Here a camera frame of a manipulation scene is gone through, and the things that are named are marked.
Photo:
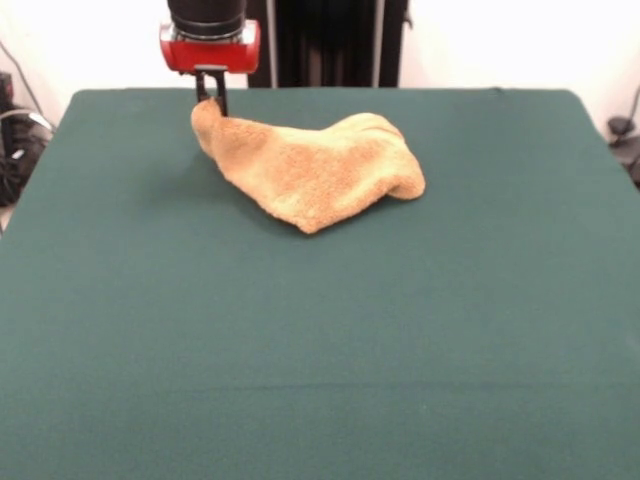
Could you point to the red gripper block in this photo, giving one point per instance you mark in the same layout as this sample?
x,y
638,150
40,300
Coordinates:
x,y
210,56

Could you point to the tan terry towel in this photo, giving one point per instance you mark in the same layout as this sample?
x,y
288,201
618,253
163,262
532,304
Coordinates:
x,y
320,170

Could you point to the small black box red light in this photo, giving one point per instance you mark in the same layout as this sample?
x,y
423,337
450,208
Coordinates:
x,y
5,90

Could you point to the dark green tablecloth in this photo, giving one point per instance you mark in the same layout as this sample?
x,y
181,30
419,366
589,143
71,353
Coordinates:
x,y
200,325

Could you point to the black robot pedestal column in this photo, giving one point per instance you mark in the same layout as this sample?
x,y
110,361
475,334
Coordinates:
x,y
335,45

